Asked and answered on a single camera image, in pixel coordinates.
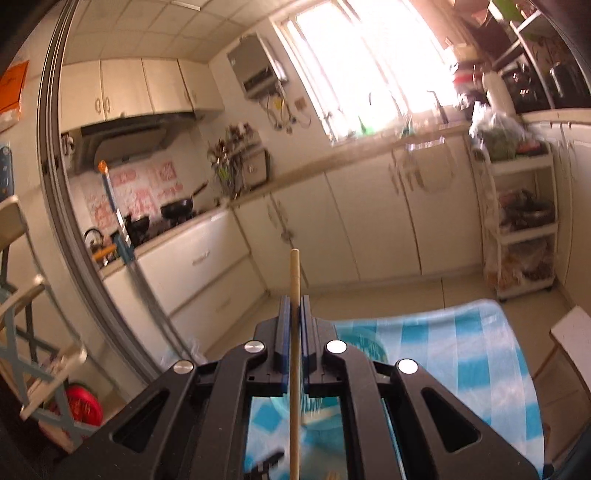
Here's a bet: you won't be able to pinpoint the range hood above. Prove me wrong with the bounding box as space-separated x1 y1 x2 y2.
62 113 197 174

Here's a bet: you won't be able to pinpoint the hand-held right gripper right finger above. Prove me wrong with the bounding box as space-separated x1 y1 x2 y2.
300 295 541 480

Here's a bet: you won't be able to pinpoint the small black stove pot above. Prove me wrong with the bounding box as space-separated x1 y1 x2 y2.
124 215 151 243

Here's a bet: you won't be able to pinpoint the white trolley cart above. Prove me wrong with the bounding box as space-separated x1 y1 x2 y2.
471 141 557 301

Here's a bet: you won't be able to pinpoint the cream lower cabinets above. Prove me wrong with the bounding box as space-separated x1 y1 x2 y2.
102 134 485 333

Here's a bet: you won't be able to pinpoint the plastic bag of greens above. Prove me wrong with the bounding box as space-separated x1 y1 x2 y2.
468 104 532 160

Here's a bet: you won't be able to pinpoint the blue checkered tablecloth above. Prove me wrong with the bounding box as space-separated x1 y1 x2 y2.
245 299 546 480

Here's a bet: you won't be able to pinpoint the white door bag holder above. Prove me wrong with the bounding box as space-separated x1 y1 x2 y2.
390 136 455 195

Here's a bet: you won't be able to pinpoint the black wok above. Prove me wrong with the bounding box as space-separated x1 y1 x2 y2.
161 182 208 220

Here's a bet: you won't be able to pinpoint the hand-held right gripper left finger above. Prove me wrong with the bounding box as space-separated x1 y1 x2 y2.
53 295 294 480

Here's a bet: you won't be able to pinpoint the red patterned object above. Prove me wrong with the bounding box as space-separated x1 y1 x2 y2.
65 383 102 425

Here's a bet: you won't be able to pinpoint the grey wall water heater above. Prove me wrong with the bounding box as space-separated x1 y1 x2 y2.
227 34 289 100

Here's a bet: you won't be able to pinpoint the white thermos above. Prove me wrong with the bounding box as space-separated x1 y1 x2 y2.
482 69 509 112

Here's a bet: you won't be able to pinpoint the cream upper cabinets over stove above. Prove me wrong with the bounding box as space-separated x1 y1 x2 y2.
60 58 227 132

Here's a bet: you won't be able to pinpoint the kitchen window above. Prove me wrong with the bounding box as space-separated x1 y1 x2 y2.
272 0 462 144

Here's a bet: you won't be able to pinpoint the black cooking pot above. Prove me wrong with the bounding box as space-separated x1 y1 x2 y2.
549 62 585 100

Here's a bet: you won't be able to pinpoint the teal perforated plastic bin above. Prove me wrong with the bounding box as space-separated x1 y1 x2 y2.
252 325 393 480

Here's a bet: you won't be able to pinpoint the red stacked containers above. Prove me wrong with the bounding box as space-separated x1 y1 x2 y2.
452 69 485 97

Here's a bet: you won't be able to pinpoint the white and blue shelf stand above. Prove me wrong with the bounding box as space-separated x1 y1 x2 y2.
0 196 88 453

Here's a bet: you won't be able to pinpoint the white counter shelf rack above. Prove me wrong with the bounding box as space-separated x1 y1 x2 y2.
489 0 591 112

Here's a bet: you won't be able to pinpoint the straight grey faucet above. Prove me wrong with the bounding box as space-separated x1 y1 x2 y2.
427 90 448 123

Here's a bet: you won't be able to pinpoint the blue wall hanging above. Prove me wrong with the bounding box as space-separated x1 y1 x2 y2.
0 145 14 204

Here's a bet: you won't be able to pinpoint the wall utensil rack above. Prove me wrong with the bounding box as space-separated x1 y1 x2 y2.
208 122 271 195

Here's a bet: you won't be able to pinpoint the dark lidded pot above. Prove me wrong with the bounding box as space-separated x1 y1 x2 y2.
501 194 552 227

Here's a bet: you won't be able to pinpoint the grey sliding door frame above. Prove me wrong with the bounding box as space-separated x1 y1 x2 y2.
39 0 162 379

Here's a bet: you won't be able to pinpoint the mop with orange tip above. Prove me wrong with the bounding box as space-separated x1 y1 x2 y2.
98 161 134 264

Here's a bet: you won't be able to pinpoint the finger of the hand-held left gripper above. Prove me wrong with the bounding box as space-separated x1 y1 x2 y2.
245 450 286 480

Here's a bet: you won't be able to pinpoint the orange and white paper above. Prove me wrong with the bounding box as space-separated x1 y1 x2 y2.
0 60 29 132

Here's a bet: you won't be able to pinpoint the white stool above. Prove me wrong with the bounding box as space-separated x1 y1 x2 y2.
531 305 591 416

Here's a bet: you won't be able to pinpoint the long pale chopstick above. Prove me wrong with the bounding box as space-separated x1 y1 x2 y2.
289 249 302 480

